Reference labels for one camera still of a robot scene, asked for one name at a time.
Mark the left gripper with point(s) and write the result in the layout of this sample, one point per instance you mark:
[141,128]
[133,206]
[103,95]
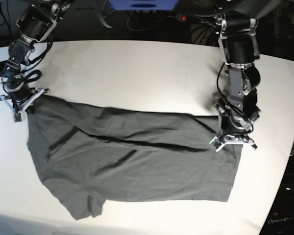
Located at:
[233,123]

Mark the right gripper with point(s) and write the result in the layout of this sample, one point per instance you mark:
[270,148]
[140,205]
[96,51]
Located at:
[18,92]

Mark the grey T-shirt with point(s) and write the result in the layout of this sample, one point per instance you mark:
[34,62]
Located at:
[85,155]

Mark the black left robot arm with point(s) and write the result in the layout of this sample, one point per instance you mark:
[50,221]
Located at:
[237,21]

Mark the black OpenArm labelled box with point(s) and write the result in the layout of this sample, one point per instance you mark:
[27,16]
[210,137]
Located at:
[280,220]

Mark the black power strip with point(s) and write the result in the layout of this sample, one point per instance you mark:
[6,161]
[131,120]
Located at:
[185,18]

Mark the blue plastic box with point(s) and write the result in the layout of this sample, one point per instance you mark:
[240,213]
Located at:
[121,5]

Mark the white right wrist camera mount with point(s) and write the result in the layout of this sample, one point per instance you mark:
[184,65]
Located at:
[19,113]

